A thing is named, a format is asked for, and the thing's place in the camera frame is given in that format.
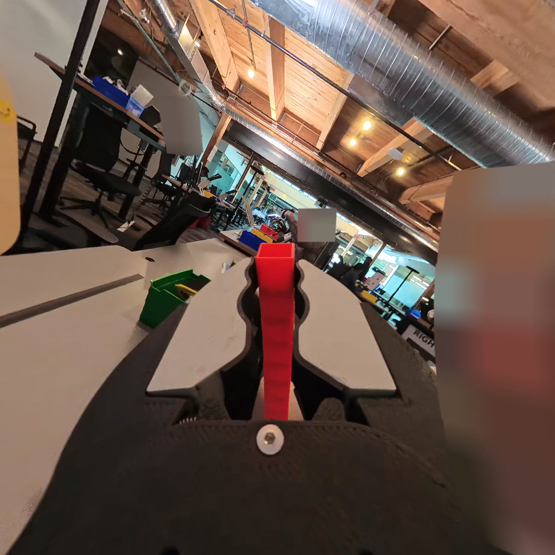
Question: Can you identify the black office chair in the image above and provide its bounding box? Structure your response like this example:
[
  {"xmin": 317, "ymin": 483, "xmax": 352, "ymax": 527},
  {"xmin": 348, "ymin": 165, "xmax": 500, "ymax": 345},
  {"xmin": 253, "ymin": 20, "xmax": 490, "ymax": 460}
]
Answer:
[
  {"xmin": 130, "ymin": 191, "xmax": 215, "ymax": 252},
  {"xmin": 61, "ymin": 104, "xmax": 144, "ymax": 230}
]

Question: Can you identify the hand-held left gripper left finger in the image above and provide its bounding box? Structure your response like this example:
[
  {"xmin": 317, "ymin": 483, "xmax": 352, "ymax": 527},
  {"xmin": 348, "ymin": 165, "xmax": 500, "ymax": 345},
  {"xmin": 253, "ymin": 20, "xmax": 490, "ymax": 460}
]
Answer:
[{"xmin": 147, "ymin": 257, "xmax": 256, "ymax": 396}]

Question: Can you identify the red square plastic tube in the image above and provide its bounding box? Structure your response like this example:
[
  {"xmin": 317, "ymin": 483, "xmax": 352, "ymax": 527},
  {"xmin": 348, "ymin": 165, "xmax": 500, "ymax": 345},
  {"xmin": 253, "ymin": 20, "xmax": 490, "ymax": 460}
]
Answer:
[{"xmin": 255, "ymin": 243, "xmax": 296, "ymax": 420}]

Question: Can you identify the blue storage bin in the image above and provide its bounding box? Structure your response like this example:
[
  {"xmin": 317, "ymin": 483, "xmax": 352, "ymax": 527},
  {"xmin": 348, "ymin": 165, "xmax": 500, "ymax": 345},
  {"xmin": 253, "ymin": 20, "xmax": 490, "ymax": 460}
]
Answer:
[{"xmin": 92, "ymin": 75, "xmax": 131, "ymax": 109}]

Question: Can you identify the pale yellow board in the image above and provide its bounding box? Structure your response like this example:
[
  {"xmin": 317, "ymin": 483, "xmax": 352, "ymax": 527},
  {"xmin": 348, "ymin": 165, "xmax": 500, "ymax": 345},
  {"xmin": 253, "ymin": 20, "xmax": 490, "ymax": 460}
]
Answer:
[{"xmin": 0, "ymin": 71, "xmax": 21, "ymax": 256}]

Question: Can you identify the large silver ventilation duct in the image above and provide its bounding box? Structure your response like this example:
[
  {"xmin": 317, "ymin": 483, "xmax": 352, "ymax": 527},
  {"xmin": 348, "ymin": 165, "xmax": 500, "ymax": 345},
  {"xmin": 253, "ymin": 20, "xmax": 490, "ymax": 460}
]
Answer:
[{"xmin": 256, "ymin": 0, "xmax": 555, "ymax": 167}]

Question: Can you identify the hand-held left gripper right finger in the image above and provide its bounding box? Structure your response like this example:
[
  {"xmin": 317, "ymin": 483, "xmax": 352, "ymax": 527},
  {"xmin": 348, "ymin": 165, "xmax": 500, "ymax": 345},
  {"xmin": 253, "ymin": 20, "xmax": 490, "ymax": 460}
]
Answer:
[{"xmin": 293, "ymin": 259, "xmax": 397, "ymax": 395}]

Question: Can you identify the green plastic bin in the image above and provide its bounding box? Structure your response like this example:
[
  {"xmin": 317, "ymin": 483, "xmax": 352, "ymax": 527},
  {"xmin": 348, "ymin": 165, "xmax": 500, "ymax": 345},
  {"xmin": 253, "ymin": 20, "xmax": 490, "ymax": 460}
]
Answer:
[{"xmin": 139, "ymin": 269, "xmax": 212, "ymax": 329}]

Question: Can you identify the wooden background desk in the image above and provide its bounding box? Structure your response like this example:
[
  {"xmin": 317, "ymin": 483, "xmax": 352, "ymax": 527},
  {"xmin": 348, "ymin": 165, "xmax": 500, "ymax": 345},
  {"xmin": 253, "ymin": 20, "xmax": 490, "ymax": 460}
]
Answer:
[{"xmin": 35, "ymin": 52, "xmax": 167, "ymax": 217}]

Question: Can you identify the black metal pole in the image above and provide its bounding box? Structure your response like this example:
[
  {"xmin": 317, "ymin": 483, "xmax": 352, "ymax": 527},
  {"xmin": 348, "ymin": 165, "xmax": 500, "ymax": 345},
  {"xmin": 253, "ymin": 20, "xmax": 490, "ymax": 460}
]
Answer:
[{"xmin": 19, "ymin": 0, "xmax": 109, "ymax": 228}]

